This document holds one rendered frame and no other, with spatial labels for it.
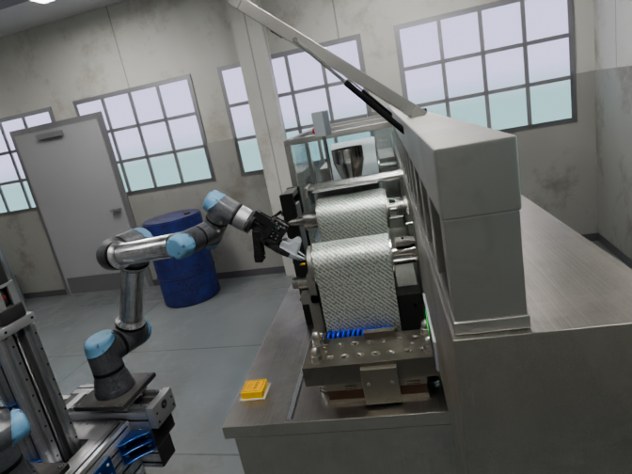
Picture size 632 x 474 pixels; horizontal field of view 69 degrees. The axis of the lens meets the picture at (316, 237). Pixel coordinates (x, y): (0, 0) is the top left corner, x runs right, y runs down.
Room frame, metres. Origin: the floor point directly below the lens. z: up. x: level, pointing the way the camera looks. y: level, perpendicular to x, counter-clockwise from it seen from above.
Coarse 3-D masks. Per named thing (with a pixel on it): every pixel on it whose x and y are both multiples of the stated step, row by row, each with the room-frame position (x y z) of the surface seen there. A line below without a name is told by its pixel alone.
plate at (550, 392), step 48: (528, 240) 0.73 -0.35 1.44; (576, 240) 0.68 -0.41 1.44; (432, 288) 0.73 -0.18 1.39; (528, 288) 0.55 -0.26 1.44; (576, 288) 0.53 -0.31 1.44; (624, 288) 0.50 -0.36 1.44; (480, 336) 0.46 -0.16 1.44; (528, 336) 0.44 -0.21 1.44; (576, 336) 0.44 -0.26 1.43; (624, 336) 0.43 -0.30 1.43; (480, 384) 0.45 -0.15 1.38; (528, 384) 0.44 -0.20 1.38; (576, 384) 0.44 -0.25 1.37; (624, 384) 0.43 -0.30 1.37; (480, 432) 0.46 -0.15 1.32; (528, 432) 0.45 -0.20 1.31; (576, 432) 0.44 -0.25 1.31; (624, 432) 0.43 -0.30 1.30
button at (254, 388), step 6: (246, 384) 1.31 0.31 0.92; (252, 384) 1.30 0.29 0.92; (258, 384) 1.29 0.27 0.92; (264, 384) 1.29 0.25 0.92; (246, 390) 1.27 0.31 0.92; (252, 390) 1.26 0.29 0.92; (258, 390) 1.26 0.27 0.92; (264, 390) 1.27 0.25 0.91; (246, 396) 1.26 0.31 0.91; (252, 396) 1.26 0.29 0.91; (258, 396) 1.25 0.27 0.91
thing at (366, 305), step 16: (336, 288) 1.33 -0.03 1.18; (352, 288) 1.32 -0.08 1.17; (368, 288) 1.31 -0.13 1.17; (384, 288) 1.30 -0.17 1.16; (336, 304) 1.33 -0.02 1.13; (352, 304) 1.32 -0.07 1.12; (368, 304) 1.31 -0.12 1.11; (384, 304) 1.30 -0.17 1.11; (336, 320) 1.33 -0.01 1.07; (352, 320) 1.32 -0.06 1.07; (368, 320) 1.31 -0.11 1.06; (384, 320) 1.30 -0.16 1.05; (400, 320) 1.30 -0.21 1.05
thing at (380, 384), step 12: (360, 372) 1.11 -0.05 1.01; (372, 372) 1.10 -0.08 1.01; (384, 372) 1.09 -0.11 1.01; (396, 372) 1.09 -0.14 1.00; (372, 384) 1.10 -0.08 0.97; (384, 384) 1.09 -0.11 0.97; (396, 384) 1.09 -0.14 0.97; (372, 396) 1.10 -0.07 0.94; (384, 396) 1.10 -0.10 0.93; (396, 396) 1.09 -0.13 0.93
